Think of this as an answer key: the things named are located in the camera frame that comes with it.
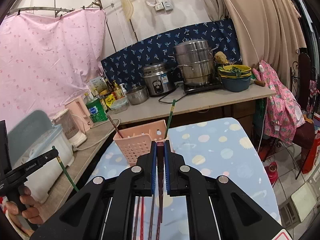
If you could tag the blue basin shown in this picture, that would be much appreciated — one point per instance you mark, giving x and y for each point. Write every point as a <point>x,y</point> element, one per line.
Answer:
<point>235,85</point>

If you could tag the white pump bottle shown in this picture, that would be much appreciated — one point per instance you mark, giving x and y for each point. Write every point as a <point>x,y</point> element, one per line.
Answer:
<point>123,91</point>

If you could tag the beige cutting board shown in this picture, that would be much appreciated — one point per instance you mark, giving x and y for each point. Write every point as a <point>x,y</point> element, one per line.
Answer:
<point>126,3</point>

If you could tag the brown chopstick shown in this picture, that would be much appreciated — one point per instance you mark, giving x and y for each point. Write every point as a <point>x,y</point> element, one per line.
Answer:
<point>151,217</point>
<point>115,126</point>

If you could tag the yellow pump bottle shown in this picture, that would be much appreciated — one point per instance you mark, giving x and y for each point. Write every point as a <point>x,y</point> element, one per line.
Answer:
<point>117,91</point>

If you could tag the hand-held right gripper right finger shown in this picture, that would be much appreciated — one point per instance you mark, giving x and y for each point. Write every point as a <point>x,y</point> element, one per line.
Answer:
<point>167,167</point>

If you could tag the pink pineapple print apron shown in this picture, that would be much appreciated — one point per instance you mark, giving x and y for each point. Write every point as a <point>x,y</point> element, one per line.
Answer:
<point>280,105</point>

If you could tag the small pot with glass lid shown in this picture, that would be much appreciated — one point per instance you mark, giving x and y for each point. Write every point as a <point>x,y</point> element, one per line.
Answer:
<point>137,95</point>

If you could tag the white carton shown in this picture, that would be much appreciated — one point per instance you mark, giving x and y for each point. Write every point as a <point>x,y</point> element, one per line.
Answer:
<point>98,85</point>

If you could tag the black induction cooker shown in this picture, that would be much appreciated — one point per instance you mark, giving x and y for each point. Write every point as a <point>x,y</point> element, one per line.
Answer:
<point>207,87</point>

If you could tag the white wall socket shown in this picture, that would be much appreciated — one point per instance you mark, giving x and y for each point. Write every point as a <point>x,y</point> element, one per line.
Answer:
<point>159,7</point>

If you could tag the dark wooden chair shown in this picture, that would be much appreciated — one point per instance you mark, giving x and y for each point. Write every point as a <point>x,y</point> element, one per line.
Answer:
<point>303,130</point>

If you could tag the green chopstick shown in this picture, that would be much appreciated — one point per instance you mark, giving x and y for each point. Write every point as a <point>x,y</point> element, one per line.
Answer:
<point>170,116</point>
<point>66,173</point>

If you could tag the steel rice cooker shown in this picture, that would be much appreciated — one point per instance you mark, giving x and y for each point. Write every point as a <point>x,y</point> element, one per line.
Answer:
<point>158,78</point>

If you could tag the pink electric kettle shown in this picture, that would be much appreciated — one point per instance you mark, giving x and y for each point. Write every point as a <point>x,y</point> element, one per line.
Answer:
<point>80,112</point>

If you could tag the yellow basin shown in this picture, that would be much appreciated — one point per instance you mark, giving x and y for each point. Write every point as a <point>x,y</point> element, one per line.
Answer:
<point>243,69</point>

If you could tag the beige curtain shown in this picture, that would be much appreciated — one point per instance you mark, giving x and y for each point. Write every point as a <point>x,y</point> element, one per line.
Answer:
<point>262,17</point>

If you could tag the navy floral cloth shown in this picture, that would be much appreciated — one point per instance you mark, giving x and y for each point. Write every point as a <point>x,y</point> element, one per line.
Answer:
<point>150,47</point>

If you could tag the pink printed curtain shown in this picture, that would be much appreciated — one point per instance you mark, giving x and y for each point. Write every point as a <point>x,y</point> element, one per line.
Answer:
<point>50,55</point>

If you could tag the dark hanging clothes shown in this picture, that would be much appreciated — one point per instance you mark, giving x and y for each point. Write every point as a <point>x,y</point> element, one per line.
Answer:
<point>300,5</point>

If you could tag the pink plastic utensil basket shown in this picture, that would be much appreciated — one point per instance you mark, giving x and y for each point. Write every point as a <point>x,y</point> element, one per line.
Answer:
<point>135,150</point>

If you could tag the glass food container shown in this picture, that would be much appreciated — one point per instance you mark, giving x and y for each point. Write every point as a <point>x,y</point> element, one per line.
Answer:
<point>119,106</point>

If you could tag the green tin can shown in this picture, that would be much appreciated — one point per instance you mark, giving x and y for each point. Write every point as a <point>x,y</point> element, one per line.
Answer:
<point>96,112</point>

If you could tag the yellow packet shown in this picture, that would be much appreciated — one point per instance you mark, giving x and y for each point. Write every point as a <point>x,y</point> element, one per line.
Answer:
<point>110,102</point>

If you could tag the dark purple chopstick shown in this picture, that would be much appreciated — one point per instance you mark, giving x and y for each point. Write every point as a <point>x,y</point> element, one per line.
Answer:
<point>158,230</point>
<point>136,220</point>

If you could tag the white blender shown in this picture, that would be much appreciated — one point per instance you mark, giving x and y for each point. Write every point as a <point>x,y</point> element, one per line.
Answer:
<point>68,127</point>

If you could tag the brown loofah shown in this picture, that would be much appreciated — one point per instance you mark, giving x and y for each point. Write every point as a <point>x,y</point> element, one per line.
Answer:
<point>221,57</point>

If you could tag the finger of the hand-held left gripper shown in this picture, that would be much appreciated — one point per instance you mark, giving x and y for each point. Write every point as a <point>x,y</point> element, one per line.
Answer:
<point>48,156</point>

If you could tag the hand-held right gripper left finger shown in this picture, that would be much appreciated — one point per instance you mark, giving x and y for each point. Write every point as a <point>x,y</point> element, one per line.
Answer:
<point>153,167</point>

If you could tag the person's left hand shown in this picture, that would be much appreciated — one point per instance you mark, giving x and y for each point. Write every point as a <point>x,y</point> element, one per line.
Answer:
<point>31,216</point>

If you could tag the dark sauce bottle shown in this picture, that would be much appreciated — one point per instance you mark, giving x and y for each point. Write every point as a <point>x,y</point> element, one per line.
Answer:
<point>107,85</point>

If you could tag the steel steamer pot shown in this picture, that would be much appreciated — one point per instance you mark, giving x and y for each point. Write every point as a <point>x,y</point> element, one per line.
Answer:
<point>195,60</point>

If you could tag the blue dotted tablecloth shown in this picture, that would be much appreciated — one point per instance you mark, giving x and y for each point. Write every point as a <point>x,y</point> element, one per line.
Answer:
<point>212,150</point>

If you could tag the white wall switch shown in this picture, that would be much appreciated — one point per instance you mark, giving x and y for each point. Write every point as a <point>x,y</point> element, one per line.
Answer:
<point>167,5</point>

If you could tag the white storage box blue lid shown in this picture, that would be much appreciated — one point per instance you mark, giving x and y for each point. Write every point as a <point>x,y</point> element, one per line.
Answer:
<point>42,145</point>

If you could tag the dark red chopstick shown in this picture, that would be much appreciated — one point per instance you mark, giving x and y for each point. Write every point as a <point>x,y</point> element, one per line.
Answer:
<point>160,180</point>

